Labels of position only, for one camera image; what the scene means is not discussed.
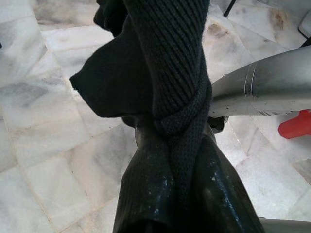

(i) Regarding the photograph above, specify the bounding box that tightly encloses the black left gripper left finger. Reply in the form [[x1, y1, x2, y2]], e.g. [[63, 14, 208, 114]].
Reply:
[[113, 126, 175, 233]]

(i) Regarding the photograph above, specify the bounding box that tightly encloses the red plastic object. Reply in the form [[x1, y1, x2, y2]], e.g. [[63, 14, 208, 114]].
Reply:
[[278, 109, 311, 139]]

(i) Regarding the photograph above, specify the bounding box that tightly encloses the robot left leg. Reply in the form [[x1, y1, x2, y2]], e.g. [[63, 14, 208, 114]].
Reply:
[[208, 45, 311, 133]]

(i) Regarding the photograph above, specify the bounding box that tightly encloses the black shirt with green print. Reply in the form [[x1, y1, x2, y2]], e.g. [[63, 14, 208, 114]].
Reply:
[[69, 0, 212, 202]]

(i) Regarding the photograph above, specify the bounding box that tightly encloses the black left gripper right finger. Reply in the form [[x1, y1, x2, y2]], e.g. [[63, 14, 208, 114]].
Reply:
[[191, 132, 265, 233]]

